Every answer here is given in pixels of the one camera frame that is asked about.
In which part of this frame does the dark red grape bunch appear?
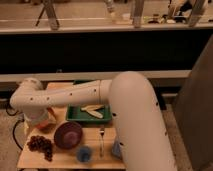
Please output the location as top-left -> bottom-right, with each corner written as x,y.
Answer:
27,135 -> 53,162

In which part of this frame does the gray robot base column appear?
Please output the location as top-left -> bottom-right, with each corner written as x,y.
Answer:
173,43 -> 213,171

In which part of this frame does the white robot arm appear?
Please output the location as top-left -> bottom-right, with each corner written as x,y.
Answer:
10,71 -> 177,171

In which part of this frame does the purple bowl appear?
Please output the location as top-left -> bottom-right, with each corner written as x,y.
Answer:
54,121 -> 83,149

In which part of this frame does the orange bowl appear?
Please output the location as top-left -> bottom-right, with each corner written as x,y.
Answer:
36,108 -> 56,130

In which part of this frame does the yellow banana peel upper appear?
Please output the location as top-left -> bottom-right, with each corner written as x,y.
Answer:
81,105 -> 104,111

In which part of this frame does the yellow banana peel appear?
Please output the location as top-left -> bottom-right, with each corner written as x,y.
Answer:
87,110 -> 103,119
81,105 -> 104,111

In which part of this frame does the yellow banana peel lower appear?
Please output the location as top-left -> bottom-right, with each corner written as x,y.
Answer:
87,110 -> 103,119

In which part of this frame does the green plastic tray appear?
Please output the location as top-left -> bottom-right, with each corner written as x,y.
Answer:
63,80 -> 111,124

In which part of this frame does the silver fork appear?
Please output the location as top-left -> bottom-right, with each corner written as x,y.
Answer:
99,125 -> 105,158

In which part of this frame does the blue sponge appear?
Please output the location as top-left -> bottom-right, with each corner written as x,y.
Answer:
111,140 -> 121,158

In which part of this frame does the small blue cup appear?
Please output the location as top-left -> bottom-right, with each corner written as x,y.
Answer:
76,146 -> 92,163

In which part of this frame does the black cable on floor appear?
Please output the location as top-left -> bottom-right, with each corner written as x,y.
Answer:
12,119 -> 25,151

